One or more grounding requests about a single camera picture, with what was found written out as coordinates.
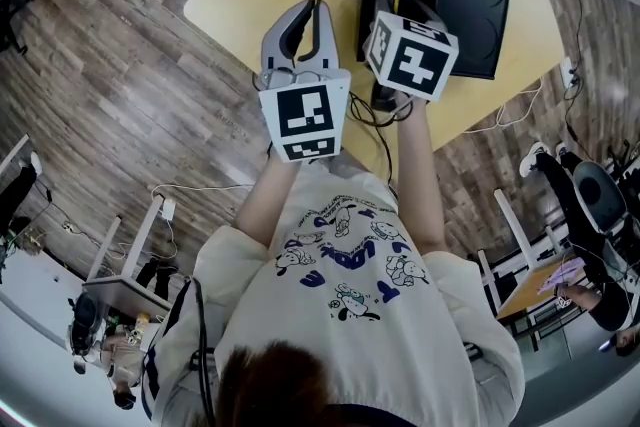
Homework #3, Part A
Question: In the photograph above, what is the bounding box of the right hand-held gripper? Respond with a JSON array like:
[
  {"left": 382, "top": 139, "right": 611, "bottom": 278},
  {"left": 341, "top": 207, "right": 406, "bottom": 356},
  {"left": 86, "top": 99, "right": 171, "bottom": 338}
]
[{"left": 363, "top": 0, "right": 460, "bottom": 116}]

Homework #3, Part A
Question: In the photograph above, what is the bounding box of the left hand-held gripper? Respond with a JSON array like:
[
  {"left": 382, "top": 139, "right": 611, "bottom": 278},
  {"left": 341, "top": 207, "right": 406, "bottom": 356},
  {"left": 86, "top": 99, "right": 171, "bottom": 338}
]
[{"left": 256, "top": 0, "right": 352, "bottom": 165}]

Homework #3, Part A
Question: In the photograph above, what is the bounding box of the person's right forearm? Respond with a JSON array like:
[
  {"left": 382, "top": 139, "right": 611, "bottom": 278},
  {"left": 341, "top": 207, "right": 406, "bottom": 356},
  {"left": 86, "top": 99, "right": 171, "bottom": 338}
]
[{"left": 393, "top": 98, "right": 450, "bottom": 257}]

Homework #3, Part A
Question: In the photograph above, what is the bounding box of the person's left forearm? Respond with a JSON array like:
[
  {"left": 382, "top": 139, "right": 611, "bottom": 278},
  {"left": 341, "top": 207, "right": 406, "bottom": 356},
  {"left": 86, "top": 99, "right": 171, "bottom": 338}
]
[{"left": 234, "top": 153, "right": 304, "bottom": 250}]

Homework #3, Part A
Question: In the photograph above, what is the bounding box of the white power strip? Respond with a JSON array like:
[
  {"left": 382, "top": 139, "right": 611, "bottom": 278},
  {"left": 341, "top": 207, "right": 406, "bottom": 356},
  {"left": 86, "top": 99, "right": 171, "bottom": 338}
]
[{"left": 559, "top": 56, "right": 581, "bottom": 89}]

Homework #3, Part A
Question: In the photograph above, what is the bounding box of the grey round stool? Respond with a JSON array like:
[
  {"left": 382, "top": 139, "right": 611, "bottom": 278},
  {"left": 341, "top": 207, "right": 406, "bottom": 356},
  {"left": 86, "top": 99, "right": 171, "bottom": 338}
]
[{"left": 571, "top": 159, "right": 627, "bottom": 236}]

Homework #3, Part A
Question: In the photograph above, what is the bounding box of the white printed t-shirt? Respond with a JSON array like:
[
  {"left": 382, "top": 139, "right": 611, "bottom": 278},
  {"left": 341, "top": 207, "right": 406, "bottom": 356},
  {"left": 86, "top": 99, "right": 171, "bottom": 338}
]
[{"left": 140, "top": 154, "right": 527, "bottom": 427}]

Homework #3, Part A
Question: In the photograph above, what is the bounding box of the grey desk with white legs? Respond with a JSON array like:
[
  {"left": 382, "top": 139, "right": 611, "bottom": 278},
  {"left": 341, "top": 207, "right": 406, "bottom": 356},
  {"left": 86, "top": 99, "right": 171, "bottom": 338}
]
[{"left": 81, "top": 194, "right": 174, "bottom": 316}]

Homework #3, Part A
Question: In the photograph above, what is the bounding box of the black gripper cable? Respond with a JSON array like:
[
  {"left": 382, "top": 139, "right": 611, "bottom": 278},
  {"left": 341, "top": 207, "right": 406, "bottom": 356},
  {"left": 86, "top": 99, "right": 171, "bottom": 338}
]
[{"left": 346, "top": 89, "right": 402, "bottom": 197}]

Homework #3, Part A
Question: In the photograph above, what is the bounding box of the long white looped cable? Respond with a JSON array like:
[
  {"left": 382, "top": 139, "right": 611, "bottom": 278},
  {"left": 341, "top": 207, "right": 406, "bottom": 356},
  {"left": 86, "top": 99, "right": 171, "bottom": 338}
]
[{"left": 458, "top": 78, "right": 544, "bottom": 135}]

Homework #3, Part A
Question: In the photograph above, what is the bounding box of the wooden desk with white frame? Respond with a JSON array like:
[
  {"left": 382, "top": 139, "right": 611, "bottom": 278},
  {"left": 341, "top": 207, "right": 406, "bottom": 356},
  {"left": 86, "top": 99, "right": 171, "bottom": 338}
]
[{"left": 477, "top": 187, "right": 596, "bottom": 356}]

